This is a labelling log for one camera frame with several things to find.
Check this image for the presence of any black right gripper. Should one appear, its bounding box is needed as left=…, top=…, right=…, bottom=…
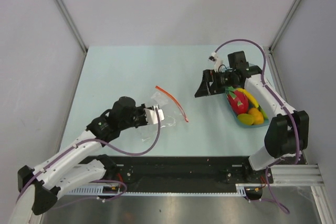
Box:
left=195, top=69, right=238, bottom=98

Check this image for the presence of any clear zip bag orange zipper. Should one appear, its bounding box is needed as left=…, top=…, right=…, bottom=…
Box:
left=140, top=86, right=189, bottom=142

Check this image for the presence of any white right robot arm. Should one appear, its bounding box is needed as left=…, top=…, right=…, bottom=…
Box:
left=203, top=51, right=309, bottom=183

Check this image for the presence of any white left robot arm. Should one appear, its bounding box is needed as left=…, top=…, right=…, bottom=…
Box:
left=12, top=86, right=188, bottom=218

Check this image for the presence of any red dragon fruit toy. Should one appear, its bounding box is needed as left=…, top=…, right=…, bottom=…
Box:
left=226, top=87, right=249, bottom=115

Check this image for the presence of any yellow banana toy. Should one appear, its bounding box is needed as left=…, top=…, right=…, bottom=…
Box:
left=242, top=89, right=259, bottom=109

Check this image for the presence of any yellow mango toy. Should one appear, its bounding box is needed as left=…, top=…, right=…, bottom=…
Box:
left=237, top=113, right=255, bottom=126

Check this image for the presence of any orange fruit toy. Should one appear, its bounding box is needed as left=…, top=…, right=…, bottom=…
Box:
left=248, top=108, right=264, bottom=125

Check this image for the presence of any green apple toy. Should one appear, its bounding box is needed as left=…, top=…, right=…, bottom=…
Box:
left=259, top=107, right=268, bottom=120

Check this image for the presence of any teal plastic fruit tray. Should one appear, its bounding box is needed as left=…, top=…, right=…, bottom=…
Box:
left=225, top=83, right=269, bottom=128

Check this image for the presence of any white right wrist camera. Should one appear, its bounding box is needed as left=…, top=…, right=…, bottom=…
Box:
left=208, top=52, right=223, bottom=72

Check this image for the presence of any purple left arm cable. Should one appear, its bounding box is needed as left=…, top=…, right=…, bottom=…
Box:
left=15, top=107, right=161, bottom=210

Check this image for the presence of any black table edge rail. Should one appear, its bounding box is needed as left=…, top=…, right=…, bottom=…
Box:
left=102, top=155, right=275, bottom=194

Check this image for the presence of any white slotted cable duct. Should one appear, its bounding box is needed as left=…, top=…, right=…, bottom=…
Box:
left=66, top=185, right=246, bottom=197

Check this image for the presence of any aluminium frame extrusion right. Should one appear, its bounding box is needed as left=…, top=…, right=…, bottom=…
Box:
left=271, top=165, right=324, bottom=186

